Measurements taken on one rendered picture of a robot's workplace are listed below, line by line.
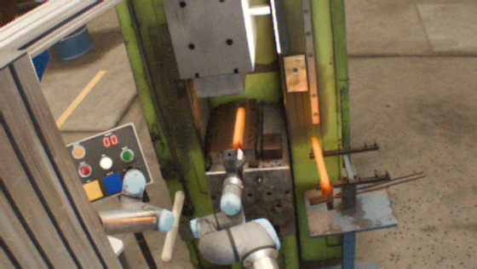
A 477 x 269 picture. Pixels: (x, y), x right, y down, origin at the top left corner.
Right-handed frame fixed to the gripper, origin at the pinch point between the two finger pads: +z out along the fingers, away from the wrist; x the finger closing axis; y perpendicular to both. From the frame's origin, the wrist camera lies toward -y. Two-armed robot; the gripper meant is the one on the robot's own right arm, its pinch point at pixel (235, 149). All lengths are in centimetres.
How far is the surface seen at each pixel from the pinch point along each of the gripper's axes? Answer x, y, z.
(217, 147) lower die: -9.3, 2.8, 6.5
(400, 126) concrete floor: 110, 100, 150
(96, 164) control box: -59, -9, -15
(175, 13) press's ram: -13, -65, 2
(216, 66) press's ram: -1.4, -39.6, 2.1
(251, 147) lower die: 6.6, 1.8, 2.8
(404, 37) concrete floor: 154, 98, 322
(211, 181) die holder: -13.2, 14.4, -3.3
